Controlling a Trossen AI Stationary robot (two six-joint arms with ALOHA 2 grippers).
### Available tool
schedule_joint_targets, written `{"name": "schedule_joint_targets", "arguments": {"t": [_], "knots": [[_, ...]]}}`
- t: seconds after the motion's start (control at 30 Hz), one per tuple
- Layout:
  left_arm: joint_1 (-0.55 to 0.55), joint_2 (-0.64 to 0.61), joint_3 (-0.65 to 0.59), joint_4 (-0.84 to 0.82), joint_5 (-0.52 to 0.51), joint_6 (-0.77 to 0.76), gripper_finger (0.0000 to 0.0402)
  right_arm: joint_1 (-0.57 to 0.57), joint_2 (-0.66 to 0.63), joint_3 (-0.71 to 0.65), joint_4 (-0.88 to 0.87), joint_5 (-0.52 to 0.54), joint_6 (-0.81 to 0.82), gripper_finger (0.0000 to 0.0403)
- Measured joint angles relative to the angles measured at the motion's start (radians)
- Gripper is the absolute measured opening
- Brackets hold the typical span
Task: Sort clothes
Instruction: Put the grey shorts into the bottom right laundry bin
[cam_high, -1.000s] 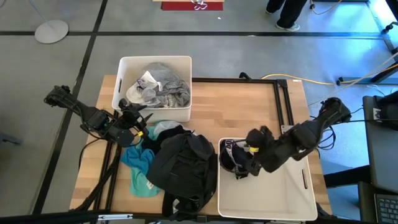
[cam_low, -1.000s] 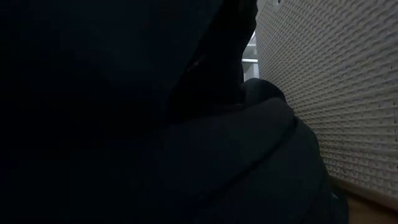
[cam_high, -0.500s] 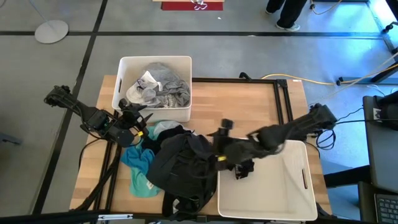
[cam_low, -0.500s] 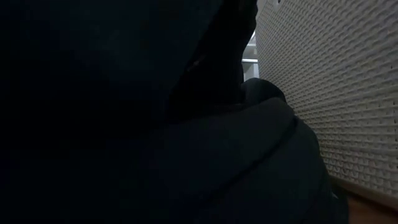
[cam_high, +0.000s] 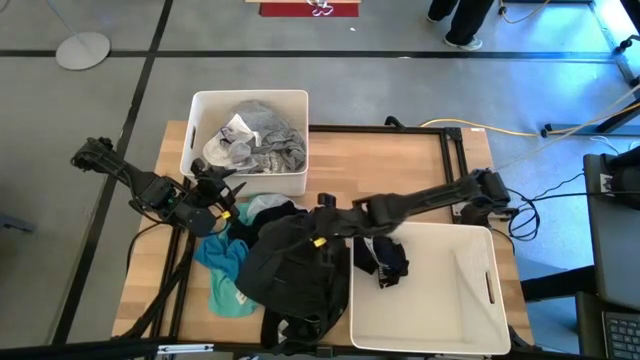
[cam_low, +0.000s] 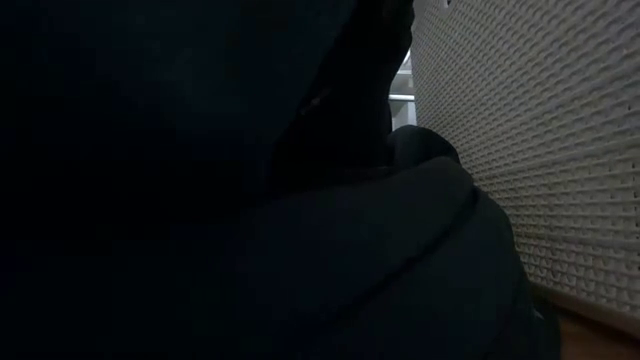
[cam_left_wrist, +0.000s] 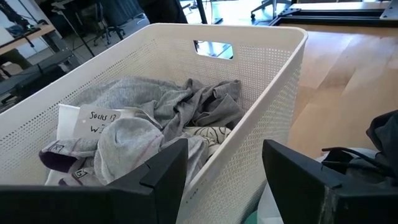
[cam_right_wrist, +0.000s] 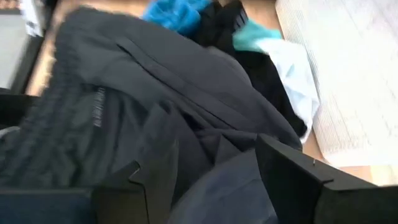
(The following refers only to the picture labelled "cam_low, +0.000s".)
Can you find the black printed hoodie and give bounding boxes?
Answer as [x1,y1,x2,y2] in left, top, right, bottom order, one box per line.
[0,124,562,360]

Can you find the white perforated plastic basket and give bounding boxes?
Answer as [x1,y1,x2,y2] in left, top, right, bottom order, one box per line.
[409,0,640,341]

